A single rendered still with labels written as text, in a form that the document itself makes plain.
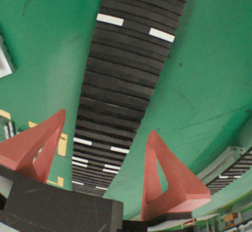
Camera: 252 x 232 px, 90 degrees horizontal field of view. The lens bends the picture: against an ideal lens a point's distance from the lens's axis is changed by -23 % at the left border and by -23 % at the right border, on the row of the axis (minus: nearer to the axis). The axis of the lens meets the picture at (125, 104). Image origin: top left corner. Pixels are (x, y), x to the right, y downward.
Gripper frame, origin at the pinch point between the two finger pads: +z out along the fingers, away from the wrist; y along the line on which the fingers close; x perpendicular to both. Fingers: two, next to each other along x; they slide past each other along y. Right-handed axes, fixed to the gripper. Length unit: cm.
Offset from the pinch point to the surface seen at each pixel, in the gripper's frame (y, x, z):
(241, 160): -16.7, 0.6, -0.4
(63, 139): 4.7, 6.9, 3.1
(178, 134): -8.1, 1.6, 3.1
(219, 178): -17.1, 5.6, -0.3
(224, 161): -17.7, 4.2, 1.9
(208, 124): -10.8, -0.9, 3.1
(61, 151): 5.1, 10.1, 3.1
